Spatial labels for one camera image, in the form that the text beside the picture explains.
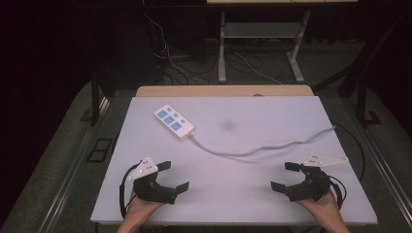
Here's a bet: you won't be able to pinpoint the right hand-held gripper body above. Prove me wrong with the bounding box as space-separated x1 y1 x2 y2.
284 152 350 203

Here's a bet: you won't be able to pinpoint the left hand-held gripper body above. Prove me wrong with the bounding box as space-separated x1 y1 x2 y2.
127 155 179 205

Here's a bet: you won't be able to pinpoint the person's left hand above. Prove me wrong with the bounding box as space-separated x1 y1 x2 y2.
123 189 167 222

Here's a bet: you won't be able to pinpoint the person's right hand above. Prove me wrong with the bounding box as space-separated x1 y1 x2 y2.
295 189 342 225

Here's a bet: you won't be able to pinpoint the white table board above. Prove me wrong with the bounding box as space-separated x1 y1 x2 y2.
90 95 379 226

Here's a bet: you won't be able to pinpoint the white power strip blue sockets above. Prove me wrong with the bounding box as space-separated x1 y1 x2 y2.
154 104 196 142

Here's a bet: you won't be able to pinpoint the black metal stand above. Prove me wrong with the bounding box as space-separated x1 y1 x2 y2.
355 77 384 128

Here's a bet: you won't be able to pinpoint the wooden table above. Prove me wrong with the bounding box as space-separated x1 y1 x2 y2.
135 84 315 98

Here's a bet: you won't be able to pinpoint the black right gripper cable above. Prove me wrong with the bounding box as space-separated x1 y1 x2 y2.
327 175 348 210

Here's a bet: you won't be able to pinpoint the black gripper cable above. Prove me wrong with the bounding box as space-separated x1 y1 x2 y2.
327 175 348 210
119 162 141 219

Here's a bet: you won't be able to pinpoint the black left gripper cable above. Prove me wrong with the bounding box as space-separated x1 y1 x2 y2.
119 162 141 219

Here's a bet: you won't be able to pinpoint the grey power strip cable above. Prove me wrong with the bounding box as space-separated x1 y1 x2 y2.
189 126 336 158

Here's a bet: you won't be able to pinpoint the long black floor cable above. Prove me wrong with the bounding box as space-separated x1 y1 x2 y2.
329 120 367 183

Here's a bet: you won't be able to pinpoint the black floor frame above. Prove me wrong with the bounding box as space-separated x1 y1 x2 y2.
86 138 114 163

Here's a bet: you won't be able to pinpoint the metal floor rail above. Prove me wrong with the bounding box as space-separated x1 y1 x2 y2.
355 124 412 229
38 96 112 233

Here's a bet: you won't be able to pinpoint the bundle of black floor cables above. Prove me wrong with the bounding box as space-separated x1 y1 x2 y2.
152 38 224 85

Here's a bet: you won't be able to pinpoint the thin white floor cable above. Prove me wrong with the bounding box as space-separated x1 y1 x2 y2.
232 51 284 85

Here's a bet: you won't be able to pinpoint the white metal desk frame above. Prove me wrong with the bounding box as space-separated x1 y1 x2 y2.
207 0 360 84

